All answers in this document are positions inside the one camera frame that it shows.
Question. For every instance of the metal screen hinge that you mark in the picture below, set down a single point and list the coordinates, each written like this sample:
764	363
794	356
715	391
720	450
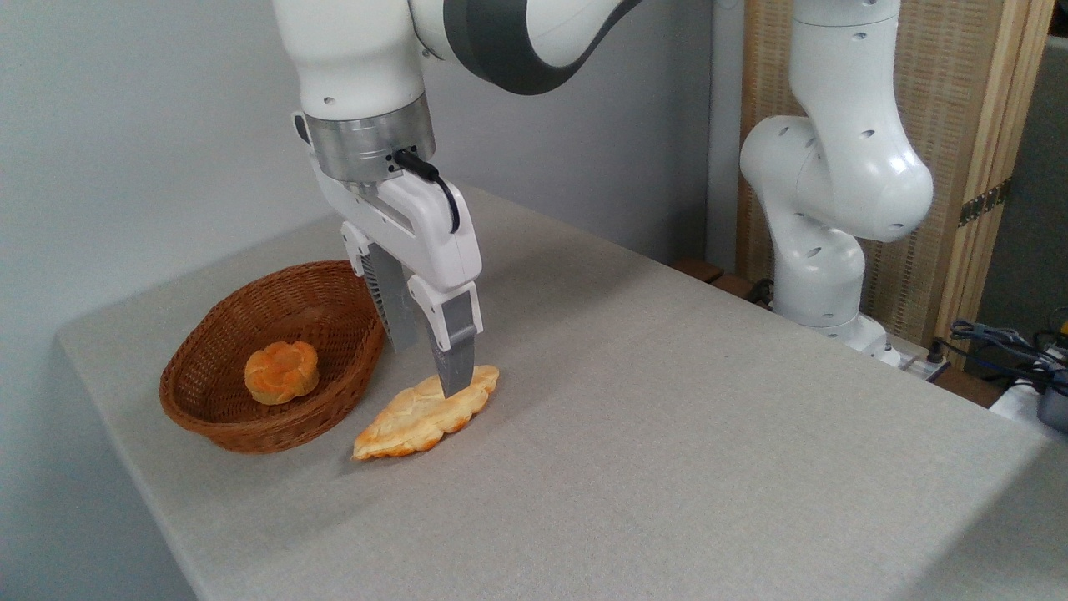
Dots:
984	203

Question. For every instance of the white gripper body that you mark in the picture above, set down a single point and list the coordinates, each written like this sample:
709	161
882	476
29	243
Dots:
425	234

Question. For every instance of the brown wooden boards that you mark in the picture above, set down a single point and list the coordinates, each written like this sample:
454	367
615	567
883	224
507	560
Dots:
709	274

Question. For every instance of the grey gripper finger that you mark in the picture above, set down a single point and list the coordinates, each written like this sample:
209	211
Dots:
390	300
455	342

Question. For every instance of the woven wooden folding screen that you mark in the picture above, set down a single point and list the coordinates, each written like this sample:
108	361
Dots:
943	83

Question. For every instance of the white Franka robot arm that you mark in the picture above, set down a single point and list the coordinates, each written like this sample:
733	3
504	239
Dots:
834	167

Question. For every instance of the round flower-shaped bread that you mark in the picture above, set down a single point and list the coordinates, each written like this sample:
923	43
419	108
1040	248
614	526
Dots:
282	374

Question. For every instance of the long braided bread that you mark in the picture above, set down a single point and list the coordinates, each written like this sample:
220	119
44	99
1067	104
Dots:
409	426

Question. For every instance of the brown wicker basket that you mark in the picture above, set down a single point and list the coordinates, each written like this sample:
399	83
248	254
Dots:
217	417

